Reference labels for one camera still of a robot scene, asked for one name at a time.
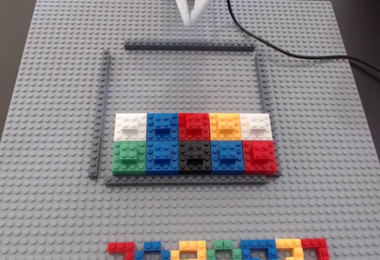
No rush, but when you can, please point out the white brick cube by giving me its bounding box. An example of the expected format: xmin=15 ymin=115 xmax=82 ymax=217
xmin=239 ymin=113 xmax=274 ymax=141
xmin=113 ymin=113 xmax=148 ymax=141

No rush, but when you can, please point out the yellow brick cube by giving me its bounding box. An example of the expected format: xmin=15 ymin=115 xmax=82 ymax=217
xmin=209 ymin=112 xmax=243 ymax=141

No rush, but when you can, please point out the red brick cube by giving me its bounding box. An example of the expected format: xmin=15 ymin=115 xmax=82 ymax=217
xmin=242 ymin=139 xmax=278 ymax=175
xmin=178 ymin=112 xmax=211 ymax=141

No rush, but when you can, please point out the green brick letter shape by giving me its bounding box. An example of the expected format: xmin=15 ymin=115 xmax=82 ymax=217
xmin=206 ymin=240 xmax=243 ymax=260

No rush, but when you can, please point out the red brick letter shape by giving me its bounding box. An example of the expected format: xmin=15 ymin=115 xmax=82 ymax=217
xmin=107 ymin=242 xmax=136 ymax=260
xmin=301 ymin=237 xmax=330 ymax=260

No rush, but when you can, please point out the blue brick letter shape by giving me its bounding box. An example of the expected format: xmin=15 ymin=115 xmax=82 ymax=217
xmin=134 ymin=241 xmax=172 ymax=260
xmin=240 ymin=239 xmax=278 ymax=260

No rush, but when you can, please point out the blue brick cube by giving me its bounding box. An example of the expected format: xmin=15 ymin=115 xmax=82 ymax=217
xmin=145 ymin=139 xmax=181 ymax=175
xmin=145 ymin=112 xmax=181 ymax=141
xmin=210 ymin=139 xmax=246 ymax=175

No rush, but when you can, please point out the black camera cable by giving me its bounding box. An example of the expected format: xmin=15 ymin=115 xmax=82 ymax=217
xmin=224 ymin=0 xmax=380 ymax=74

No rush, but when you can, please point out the yellow brick letter shape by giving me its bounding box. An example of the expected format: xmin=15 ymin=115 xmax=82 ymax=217
xmin=170 ymin=240 xmax=207 ymax=260
xmin=275 ymin=238 xmax=303 ymax=260

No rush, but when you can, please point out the green brick cube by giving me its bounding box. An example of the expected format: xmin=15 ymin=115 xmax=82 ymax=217
xmin=112 ymin=139 xmax=147 ymax=175

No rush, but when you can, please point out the grey studded baseplate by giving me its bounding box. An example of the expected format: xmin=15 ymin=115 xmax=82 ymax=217
xmin=0 ymin=0 xmax=380 ymax=260

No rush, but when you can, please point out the black brick cube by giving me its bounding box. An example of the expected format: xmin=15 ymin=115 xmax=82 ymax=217
xmin=178 ymin=139 xmax=213 ymax=175

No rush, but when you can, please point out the dark grey brick strip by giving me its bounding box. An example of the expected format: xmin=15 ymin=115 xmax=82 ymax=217
xmin=88 ymin=49 xmax=111 ymax=179
xmin=104 ymin=174 xmax=268 ymax=187
xmin=123 ymin=39 xmax=256 ymax=52

